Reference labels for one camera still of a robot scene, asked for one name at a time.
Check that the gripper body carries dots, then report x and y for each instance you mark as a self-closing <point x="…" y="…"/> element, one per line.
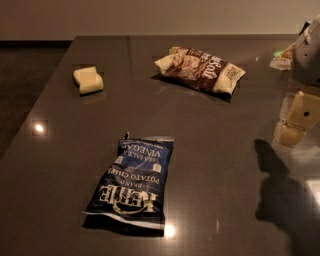
<point x="308" y="58"/>

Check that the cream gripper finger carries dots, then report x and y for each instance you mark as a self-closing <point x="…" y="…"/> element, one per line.
<point x="287" y="136"/>

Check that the yellow sponge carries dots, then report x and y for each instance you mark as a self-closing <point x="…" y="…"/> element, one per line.
<point x="88" y="80"/>

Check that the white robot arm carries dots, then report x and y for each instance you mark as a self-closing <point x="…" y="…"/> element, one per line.
<point x="306" y="63"/>

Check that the brown chip bag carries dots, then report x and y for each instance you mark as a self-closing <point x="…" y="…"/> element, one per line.
<point x="199" y="70"/>

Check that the blue Kettle chip bag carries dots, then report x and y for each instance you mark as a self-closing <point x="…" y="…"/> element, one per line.
<point x="131" y="191"/>

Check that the small snack packet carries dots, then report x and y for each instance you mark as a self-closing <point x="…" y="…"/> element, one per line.
<point x="283" y="60"/>

